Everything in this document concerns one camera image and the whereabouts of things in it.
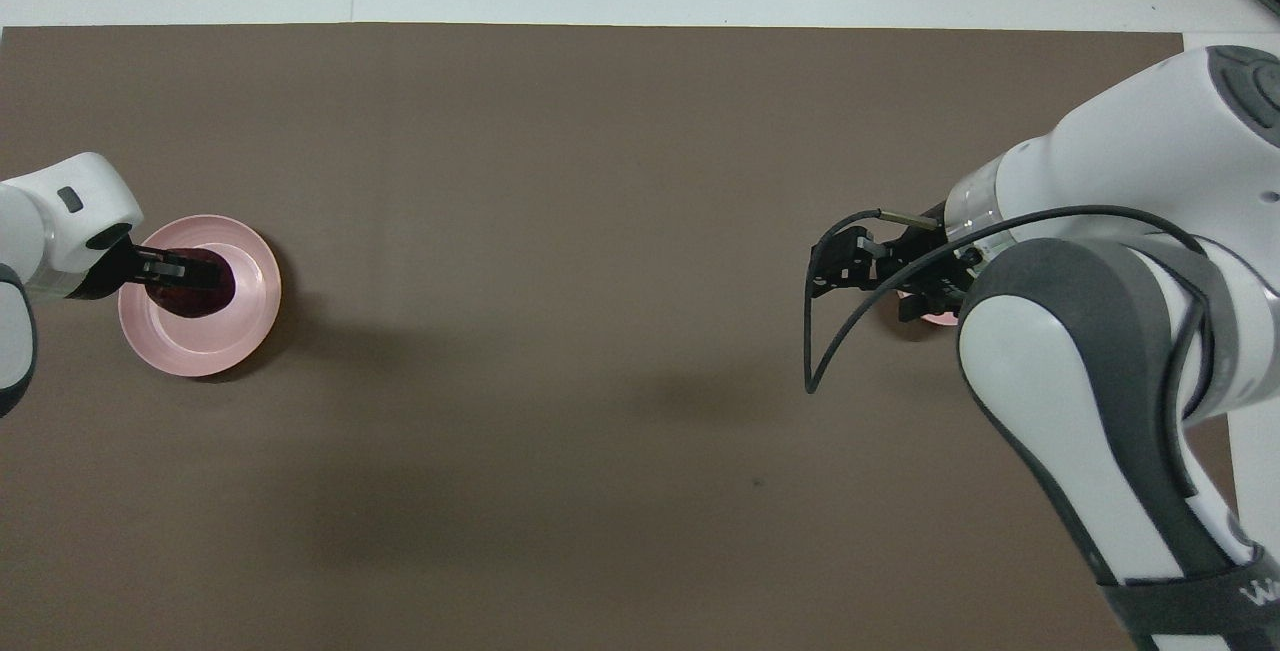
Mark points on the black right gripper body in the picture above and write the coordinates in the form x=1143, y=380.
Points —
x=930, y=256

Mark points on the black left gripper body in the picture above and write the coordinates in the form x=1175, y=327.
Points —
x=105, y=271

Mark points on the dark red apple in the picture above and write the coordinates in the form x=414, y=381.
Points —
x=195, y=303

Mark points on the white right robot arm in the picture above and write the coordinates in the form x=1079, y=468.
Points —
x=1100, y=161

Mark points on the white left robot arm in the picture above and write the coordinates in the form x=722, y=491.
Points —
x=70, y=206

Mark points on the pink bowl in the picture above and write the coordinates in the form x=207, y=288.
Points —
x=935, y=317

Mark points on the pink plate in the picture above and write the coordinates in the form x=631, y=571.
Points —
x=250, y=321

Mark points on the brown table mat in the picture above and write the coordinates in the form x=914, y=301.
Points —
x=560, y=231

